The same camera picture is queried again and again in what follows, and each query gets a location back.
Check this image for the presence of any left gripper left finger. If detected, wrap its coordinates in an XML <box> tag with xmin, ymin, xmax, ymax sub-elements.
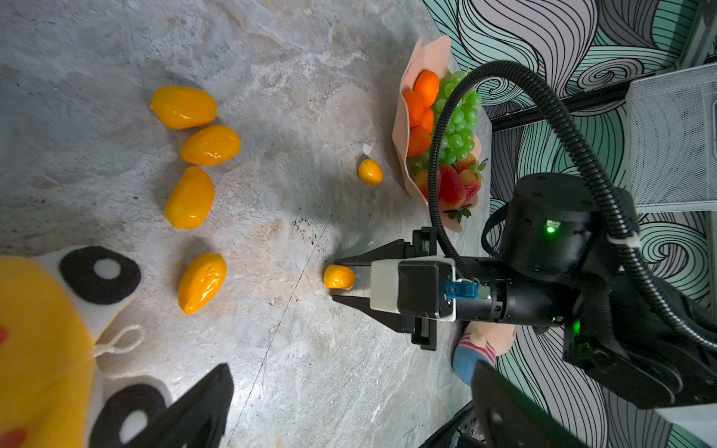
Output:
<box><xmin>125</xmin><ymin>363</ymin><xmax>235</xmax><ymax>448</ymax></box>

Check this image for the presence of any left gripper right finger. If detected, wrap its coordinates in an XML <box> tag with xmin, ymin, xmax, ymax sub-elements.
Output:
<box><xmin>472</xmin><ymin>361</ymin><xmax>584</xmax><ymax>448</ymax></box>

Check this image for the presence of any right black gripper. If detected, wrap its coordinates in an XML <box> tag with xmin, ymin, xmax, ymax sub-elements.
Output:
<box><xmin>332</xmin><ymin>240</ymin><xmax>577</xmax><ymax>350</ymax></box>

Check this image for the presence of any yellow fake kumquat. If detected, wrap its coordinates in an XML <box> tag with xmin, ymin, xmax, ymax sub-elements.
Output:
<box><xmin>180</xmin><ymin>125</ymin><xmax>241</xmax><ymax>166</ymax></box>
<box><xmin>164</xmin><ymin>166</ymin><xmax>216</xmax><ymax>230</ymax></box>
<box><xmin>323</xmin><ymin>264</ymin><xmax>356</xmax><ymax>290</ymax></box>
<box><xmin>177</xmin><ymin>254</ymin><xmax>227</xmax><ymax>315</ymax></box>
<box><xmin>149</xmin><ymin>86</ymin><xmax>218</xmax><ymax>130</ymax></box>
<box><xmin>358</xmin><ymin>159</ymin><xmax>384</xmax><ymax>187</ymax></box>

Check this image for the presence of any red fake strawberry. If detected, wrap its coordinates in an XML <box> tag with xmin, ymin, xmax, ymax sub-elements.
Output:
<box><xmin>438</xmin><ymin>165</ymin><xmax>466</xmax><ymax>211</ymax></box>
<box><xmin>457</xmin><ymin>154</ymin><xmax>487</xmax><ymax>205</ymax></box>

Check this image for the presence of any green fake grape bunch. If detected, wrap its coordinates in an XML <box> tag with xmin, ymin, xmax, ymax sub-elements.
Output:
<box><xmin>431</xmin><ymin>71</ymin><xmax>482</xmax><ymax>167</ymax></box>

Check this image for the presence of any orange fake tangerine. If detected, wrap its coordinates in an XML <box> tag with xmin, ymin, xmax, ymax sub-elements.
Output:
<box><xmin>414</xmin><ymin>70</ymin><xmax>441</xmax><ymax>108</ymax></box>
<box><xmin>407</xmin><ymin>126</ymin><xmax>431</xmax><ymax>158</ymax></box>
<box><xmin>403</xmin><ymin>90</ymin><xmax>426</xmax><ymax>128</ymax></box>
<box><xmin>420</xmin><ymin>108</ymin><xmax>434</xmax><ymax>134</ymax></box>

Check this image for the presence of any pink scalloped fruit bowl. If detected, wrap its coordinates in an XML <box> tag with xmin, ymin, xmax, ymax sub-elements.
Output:
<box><xmin>392</xmin><ymin>37</ymin><xmax>487</xmax><ymax>233</ymax></box>

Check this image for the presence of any pale fake strawberry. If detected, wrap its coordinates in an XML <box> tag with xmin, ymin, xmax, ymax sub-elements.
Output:
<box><xmin>414</xmin><ymin>168</ymin><xmax>429</xmax><ymax>200</ymax></box>

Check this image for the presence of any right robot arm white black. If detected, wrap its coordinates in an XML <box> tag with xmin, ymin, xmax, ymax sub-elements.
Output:
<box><xmin>336</xmin><ymin>61</ymin><xmax>716</xmax><ymax>442</ymax></box>

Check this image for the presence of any pink boy plush doll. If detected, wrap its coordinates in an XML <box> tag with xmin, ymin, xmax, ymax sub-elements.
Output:
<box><xmin>452</xmin><ymin>321</ymin><xmax>516</xmax><ymax>386</ymax></box>

